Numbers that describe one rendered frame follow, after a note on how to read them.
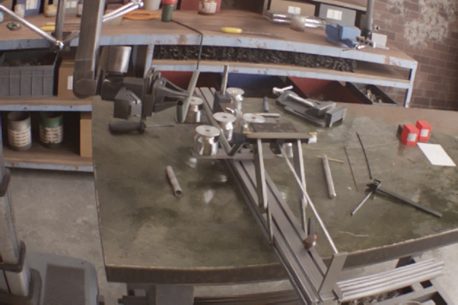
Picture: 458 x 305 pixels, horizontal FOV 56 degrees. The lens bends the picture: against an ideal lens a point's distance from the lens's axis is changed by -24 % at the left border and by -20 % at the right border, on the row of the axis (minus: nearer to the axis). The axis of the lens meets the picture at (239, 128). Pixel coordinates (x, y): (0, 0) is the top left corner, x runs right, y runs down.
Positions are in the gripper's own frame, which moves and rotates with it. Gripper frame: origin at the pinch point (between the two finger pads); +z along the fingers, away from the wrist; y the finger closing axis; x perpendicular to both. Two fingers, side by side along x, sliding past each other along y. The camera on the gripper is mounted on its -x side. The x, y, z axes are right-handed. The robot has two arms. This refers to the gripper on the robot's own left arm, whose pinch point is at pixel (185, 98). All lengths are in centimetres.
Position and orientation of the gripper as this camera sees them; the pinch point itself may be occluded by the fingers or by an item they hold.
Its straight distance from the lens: 113.0
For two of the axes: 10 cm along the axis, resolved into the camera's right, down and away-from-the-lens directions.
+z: 9.9, 1.4, 0.4
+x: 0.2, -4.0, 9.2
